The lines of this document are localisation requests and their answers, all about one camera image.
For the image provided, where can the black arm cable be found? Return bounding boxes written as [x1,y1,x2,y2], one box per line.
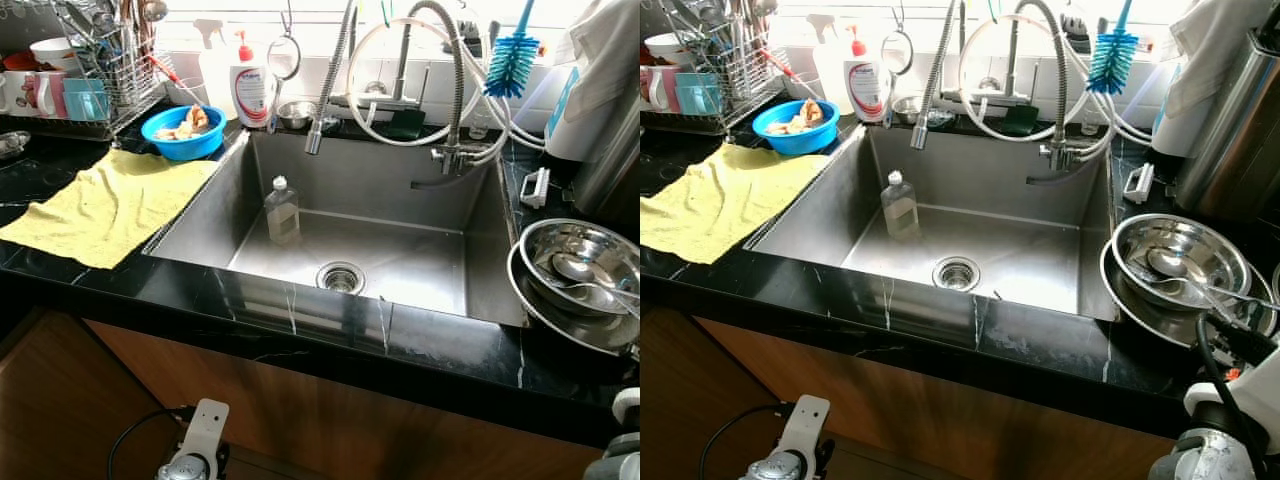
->
[698,404,796,480]
[1195,310,1253,443]
[107,408,196,480]

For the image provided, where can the white soap bottle red pump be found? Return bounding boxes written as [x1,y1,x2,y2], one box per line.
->
[229,30,277,129]
[843,25,894,124]

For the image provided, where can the metal wire dish rack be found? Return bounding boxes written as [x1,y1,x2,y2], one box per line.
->
[640,0,786,136]
[0,0,171,141]

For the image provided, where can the teal plastic cup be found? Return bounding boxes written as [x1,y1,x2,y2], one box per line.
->
[675,73,721,117]
[62,78,109,123]

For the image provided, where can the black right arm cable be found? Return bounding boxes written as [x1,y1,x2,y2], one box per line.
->
[1195,310,1253,443]

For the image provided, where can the tall stainless steel pot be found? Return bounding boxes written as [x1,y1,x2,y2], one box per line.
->
[572,95,641,219]
[1175,30,1280,223]

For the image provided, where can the dark green sponge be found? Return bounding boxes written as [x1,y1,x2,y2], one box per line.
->
[385,105,427,139]
[1000,103,1041,136]

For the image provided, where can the round sink drain strainer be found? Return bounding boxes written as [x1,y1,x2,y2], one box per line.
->
[316,262,367,295]
[932,256,981,292]

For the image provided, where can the stainless steel spoon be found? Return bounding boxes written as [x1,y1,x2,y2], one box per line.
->
[552,253,641,303]
[1147,247,1253,303]

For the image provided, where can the white plastic clip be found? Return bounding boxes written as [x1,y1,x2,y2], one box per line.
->
[1122,162,1156,205]
[520,167,551,209]

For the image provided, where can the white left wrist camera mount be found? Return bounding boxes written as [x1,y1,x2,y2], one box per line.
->
[183,399,230,463]
[783,395,832,463]

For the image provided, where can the chrome spring spray hose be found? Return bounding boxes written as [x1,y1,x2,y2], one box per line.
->
[910,0,969,151]
[305,0,363,156]

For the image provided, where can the deep stainless steel bowl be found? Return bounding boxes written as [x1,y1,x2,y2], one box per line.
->
[519,218,641,319]
[1111,213,1253,313]

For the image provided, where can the yellow cloth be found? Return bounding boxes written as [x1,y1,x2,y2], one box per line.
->
[0,148,219,271]
[640,143,831,266]

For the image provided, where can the white looped hose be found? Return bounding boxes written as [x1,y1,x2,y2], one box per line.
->
[345,18,546,151]
[957,14,1151,148]

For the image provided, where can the food scraps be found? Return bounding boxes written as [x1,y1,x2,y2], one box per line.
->
[155,106,211,141]
[765,100,824,136]

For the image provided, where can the white mug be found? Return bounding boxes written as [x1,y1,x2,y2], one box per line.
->
[0,70,41,116]

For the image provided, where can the blue plastic bowl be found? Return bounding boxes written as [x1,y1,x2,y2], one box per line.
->
[141,104,228,162]
[752,99,841,157]

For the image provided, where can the white spray bottle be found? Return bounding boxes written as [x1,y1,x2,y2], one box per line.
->
[195,18,236,111]
[808,14,849,101]

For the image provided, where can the white ceramic bowl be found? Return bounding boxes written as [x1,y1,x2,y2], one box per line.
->
[30,38,81,76]
[645,33,696,67]

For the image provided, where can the clear plastic bottle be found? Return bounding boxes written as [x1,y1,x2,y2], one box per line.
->
[264,176,301,245]
[881,170,921,241]

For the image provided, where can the round wire strainer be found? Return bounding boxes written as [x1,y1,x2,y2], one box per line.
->
[881,5,915,76]
[266,10,302,81]

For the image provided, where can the stainless steel sink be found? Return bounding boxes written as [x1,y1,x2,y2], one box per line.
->
[748,125,1121,323]
[145,128,528,328]

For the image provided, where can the brown wooden cabinet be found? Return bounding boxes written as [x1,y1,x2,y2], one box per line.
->
[0,310,601,480]
[640,308,1179,480]

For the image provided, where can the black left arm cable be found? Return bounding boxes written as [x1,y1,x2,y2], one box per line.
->
[698,404,796,480]
[107,408,196,480]

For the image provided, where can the chrome flexible gooseneck faucet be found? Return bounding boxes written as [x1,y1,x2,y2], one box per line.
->
[1005,0,1106,173]
[395,0,501,179]

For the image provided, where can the pink mug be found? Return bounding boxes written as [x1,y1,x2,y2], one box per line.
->
[642,66,683,113]
[35,70,69,119]

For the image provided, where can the blue bottle brush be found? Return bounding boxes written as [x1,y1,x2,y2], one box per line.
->
[1087,0,1141,96]
[484,0,541,99]

